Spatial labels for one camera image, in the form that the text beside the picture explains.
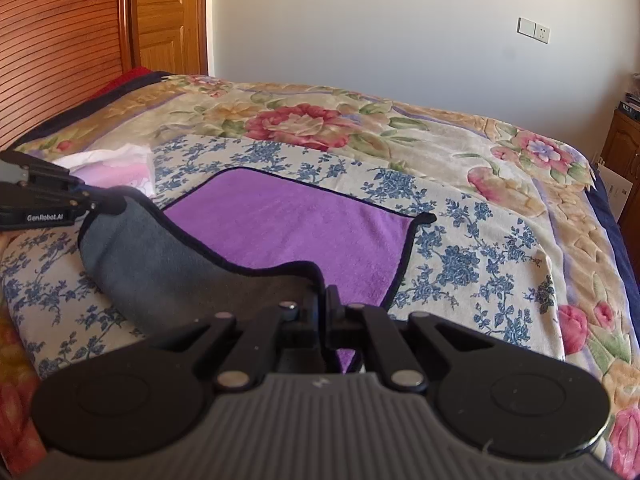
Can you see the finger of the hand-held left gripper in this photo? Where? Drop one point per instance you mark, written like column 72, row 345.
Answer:
column 35, row 167
column 109, row 201

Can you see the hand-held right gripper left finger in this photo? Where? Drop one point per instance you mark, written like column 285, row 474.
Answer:
column 316, row 312

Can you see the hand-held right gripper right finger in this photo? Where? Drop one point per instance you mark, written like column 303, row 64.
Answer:
column 334, row 312

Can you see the purple and grey towel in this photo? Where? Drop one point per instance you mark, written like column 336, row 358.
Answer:
column 300, row 230

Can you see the pink and white cloth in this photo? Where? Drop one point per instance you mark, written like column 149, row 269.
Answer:
column 115, row 170

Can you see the red cloth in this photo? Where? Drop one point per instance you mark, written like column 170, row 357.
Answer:
column 122, row 80

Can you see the wooden slatted headboard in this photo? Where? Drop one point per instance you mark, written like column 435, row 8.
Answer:
column 55, row 35

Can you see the white blue floral cloth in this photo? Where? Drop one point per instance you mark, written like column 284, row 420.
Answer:
column 465, row 265

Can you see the wooden door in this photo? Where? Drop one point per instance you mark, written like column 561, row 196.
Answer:
column 167, row 15

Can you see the beige floral blanket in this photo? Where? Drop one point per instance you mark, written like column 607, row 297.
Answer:
column 350, row 115

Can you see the navy blue bed sheet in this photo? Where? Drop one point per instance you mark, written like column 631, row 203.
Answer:
column 617, row 240

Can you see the white paper sheet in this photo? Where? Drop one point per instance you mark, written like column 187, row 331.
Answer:
column 614, row 190

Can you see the wooden cabinet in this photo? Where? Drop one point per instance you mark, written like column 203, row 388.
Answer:
column 622, row 150

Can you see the stack of books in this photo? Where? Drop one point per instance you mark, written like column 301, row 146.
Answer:
column 631, row 102

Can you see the white wall switch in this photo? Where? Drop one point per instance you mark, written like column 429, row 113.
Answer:
column 526, row 26

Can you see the white wall socket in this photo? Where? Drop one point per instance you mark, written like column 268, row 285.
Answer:
column 542, row 33

